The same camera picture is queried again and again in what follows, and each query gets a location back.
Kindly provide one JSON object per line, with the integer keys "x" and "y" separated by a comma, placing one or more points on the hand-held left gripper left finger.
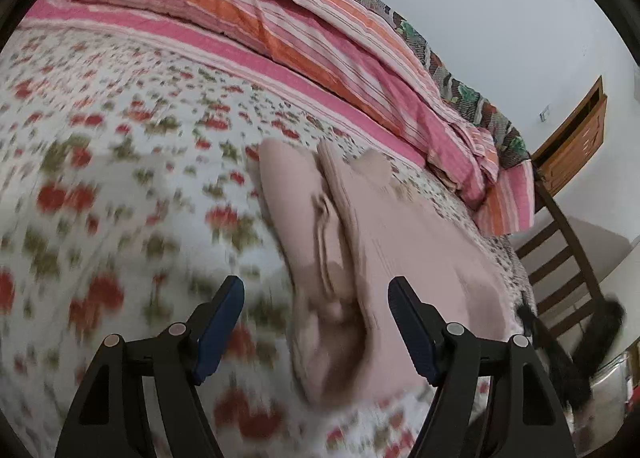
{"x": 220, "y": 323}

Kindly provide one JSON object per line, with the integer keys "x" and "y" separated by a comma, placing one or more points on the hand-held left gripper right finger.
{"x": 412, "y": 328}

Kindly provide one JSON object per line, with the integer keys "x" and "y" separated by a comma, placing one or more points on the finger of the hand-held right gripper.
{"x": 555, "y": 358}
{"x": 602, "y": 333}

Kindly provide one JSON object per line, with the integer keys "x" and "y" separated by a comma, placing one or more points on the pink knitted sweater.
{"x": 400, "y": 238}

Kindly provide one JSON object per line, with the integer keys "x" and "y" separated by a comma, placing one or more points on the brown wooden door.
{"x": 575, "y": 148}

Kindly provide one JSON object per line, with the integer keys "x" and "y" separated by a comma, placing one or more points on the floral bed sheet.
{"x": 100, "y": 138}

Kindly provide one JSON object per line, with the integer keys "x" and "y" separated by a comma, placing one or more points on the dark patchwork floral blanket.
{"x": 460, "y": 93}

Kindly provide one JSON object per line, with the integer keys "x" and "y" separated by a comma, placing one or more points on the pink orange striped quilt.
{"x": 300, "y": 23}

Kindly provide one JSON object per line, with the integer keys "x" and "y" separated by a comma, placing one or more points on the white wall switch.
{"x": 545, "y": 113}

